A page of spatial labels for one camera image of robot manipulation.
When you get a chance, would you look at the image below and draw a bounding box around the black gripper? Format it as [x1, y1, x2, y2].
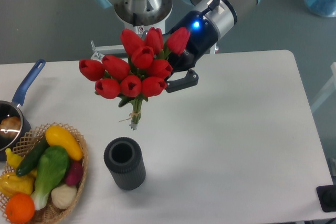
[166, 10, 218, 93]

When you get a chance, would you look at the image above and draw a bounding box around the red tulip bouquet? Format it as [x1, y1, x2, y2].
[79, 27, 191, 130]

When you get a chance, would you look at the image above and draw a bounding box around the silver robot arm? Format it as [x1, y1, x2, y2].
[94, 0, 261, 93]

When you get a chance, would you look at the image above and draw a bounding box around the silver table clamp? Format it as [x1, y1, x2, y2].
[90, 40, 128, 61]

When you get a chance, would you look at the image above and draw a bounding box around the dark grey ribbed vase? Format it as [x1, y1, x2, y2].
[103, 137, 146, 190]

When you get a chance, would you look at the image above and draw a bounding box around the yellow squash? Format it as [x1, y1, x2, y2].
[45, 125, 83, 161]

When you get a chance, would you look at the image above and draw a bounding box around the green bok choy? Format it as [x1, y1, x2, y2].
[31, 146, 70, 211]

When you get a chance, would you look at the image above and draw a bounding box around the white garlic bulb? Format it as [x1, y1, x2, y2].
[51, 184, 77, 209]

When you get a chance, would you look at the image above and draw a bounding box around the black device at edge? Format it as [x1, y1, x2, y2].
[316, 185, 335, 212]

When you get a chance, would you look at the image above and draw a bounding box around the green cucumber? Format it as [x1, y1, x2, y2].
[16, 138, 49, 177]

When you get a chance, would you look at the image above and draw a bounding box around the bread roll in pan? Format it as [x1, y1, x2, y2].
[1, 116, 21, 139]

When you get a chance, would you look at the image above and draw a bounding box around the yellow banana pepper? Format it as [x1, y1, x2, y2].
[5, 148, 24, 169]

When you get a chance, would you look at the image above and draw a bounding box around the yellow bell pepper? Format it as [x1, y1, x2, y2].
[1, 172, 35, 198]

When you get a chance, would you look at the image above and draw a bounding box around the orange fruit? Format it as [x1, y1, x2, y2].
[5, 193, 35, 223]

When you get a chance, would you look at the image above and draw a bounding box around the blue handled saucepan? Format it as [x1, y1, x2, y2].
[1, 59, 46, 162]

